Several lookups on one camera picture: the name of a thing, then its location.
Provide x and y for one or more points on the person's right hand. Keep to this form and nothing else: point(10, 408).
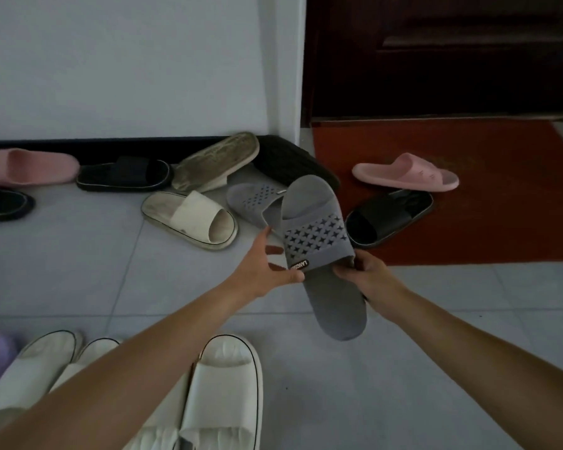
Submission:
point(370, 281)

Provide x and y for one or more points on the person's left hand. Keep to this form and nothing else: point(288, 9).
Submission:
point(258, 276)

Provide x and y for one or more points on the black slipper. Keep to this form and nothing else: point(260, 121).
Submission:
point(384, 215)
point(4, 203)
point(126, 173)
point(291, 159)

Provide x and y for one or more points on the grey perforated slipper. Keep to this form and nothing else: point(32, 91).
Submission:
point(309, 206)
point(248, 201)

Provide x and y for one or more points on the pink slipper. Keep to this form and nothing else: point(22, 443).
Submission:
point(403, 173)
point(42, 166)

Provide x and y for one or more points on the person's left forearm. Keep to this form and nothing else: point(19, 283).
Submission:
point(122, 384)

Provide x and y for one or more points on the person's right forearm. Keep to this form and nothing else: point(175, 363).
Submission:
point(488, 379)

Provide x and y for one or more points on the red door mat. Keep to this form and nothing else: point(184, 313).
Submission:
point(497, 220)

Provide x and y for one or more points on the black baseboard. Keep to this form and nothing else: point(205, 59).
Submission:
point(122, 146)

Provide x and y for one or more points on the dark wooden door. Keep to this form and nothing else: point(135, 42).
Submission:
point(450, 65)

